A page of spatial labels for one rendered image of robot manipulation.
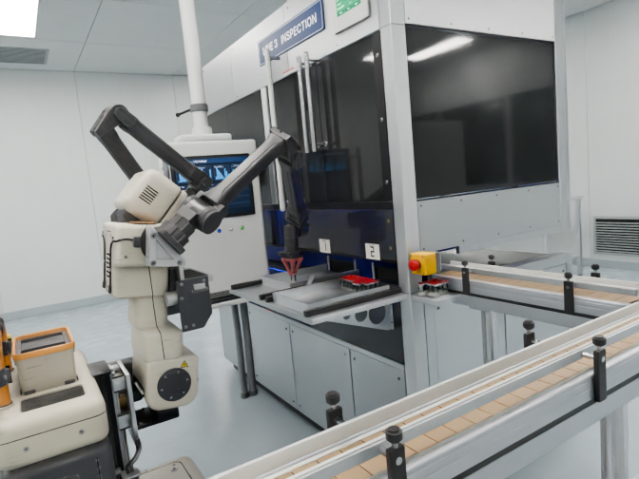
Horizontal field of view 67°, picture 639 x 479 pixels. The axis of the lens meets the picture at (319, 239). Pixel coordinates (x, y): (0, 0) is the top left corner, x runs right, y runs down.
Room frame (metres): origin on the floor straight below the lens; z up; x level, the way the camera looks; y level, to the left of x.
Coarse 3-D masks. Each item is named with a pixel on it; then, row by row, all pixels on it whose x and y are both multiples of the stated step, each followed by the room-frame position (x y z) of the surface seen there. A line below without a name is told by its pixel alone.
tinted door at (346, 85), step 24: (360, 48) 1.82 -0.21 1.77; (336, 72) 1.97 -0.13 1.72; (360, 72) 1.83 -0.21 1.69; (336, 96) 1.98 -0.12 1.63; (360, 96) 1.84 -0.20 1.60; (336, 120) 1.99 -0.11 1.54; (360, 120) 1.85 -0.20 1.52; (336, 144) 2.00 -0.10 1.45; (360, 144) 1.86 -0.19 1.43; (336, 168) 2.02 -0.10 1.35; (360, 168) 1.87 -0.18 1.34; (336, 192) 2.03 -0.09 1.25; (360, 192) 1.88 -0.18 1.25
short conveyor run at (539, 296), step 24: (456, 264) 1.73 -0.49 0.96; (480, 264) 1.64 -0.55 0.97; (456, 288) 1.62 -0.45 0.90; (480, 288) 1.53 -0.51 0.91; (504, 288) 1.46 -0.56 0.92; (528, 288) 1.40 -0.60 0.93; (552, 288) 1.38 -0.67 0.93; (576, 288) 1.36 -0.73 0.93; (600, 288) 1.23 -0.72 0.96; (624, 288) 1.18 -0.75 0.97; (504, 312) 1.46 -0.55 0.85; (528, 312) 1.39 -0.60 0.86; (552, 312) 1.32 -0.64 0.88; (576, 312) 1.26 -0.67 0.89; (600, 312) 1.21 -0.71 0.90
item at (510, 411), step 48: (528, 336) 0.89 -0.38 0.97; (576, 336) 0.92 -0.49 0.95; (624, 336) 0.89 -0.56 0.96; (480, 384) 0.79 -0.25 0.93; (528, 384) 0.78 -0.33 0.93; (576, 384) 0.76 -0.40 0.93; (624, 384) 0.84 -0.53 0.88; (336, 432) 0.62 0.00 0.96; (384, 432) 0.67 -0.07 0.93; (432, 432) 0.65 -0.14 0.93; (480, 432) 0.64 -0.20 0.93; (528, 432) 0.69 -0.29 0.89; (576, 432) 0.76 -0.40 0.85
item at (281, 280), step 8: (320, 264) 2.25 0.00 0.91; (304, 272) 2.20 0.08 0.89; (312, 272) 2.22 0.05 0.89; (320, 272) 2.23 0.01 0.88; (328, 272) 2.22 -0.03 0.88; (336, 272) 2.20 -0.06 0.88; (344, 272) 2.01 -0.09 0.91; (352, 272) 2.03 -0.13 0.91; (264, 280) 2.07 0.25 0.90; (272, 280) 2.01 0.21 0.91; (280, 280) 1.95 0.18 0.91; (288, 280) 2.10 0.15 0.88; (304, 280) 1.91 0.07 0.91; (320, 280) 1.95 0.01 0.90; (280, 288) 1.95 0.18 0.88
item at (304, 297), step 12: (300, 288) 1.80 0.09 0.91; (312, 288) 1.83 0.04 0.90; (324, 288) 1.85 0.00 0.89; (336, 288) 1.86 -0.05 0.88; (384, 288) 1.68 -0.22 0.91; (276, 300) 1.72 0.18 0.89; (288, 300) 1.63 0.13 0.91; (300, 300) 1.71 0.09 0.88; (312, 300) 1.70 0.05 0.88; (324, 300) 1.55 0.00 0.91; (336, 300) 1.57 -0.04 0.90
